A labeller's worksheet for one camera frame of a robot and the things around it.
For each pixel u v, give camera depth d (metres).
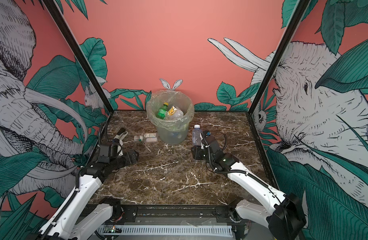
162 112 0.94
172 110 0.98
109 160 0.59
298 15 0.71
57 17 0.72
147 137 0.98
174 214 0.75
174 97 0.95
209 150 0.58
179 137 0.96
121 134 1.01
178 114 0.88
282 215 0.38
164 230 0.70
